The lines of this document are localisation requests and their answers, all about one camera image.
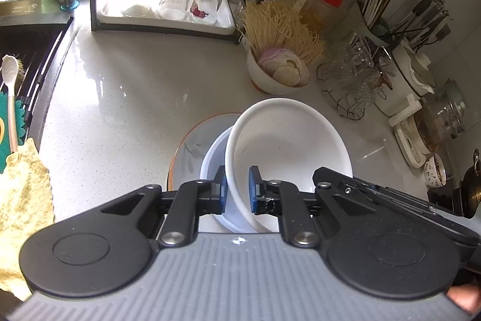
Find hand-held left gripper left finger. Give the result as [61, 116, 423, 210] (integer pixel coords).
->
[100, 166, 228, 249]

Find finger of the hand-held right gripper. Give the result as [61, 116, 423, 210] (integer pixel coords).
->
[314, 167, 380, 208]

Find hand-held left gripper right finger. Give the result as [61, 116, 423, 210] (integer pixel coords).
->
[249, 165, 339, 249]

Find translucent plastic bowl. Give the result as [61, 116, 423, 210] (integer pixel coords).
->
[200, 126, 260, 233]

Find orange rimmed plate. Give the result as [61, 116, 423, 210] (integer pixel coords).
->
[167, 113, 242, 192]

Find plain white ceramic bowl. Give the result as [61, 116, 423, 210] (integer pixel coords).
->
[225, 97, 354, 233]

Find person's right hand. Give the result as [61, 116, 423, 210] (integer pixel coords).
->
[448, 284, 481, 313]

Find leaf print bowl with grains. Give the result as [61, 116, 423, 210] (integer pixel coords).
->
[423, 152, 456, 189]

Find black wok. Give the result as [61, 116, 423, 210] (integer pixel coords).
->
[459, 148, 481, 219]

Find glass electric kettle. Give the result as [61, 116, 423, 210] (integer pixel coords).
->
[393, 78, 469, 170]

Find white electric cooker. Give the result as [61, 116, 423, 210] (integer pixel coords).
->
[373, 39, 439, 127]

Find garlic bulbs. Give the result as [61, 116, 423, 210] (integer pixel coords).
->
[257, 47, 310, 88]

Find green white utensil holder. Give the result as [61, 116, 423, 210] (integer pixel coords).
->
[338, 1, 393, 51]

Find bundle of dry noodles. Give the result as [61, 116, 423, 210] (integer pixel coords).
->
[241, 0, 327, 69]

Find bundle of dark utensils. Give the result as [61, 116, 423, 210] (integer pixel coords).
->
[390, 0, 452, 45]

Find red lid plastic jar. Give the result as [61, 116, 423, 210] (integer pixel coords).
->
[300, 0, 345, 30]

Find red print glass tumbler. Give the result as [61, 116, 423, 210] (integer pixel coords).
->
[188, 0, 226, 25]

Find yellow dish cloth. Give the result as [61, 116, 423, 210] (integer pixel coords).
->
[0, 138, 56, 302]

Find white drain tray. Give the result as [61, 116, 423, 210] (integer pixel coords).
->
[97, 0, 236, 36]

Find teal scrubber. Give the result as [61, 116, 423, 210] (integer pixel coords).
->
[0, 91, 30, 176]

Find black kitchen sink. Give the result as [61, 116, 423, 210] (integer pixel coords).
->
[0, 0, 75, 143]

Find wire cup rack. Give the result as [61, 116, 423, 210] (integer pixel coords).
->
[316, 63, 376, 122]

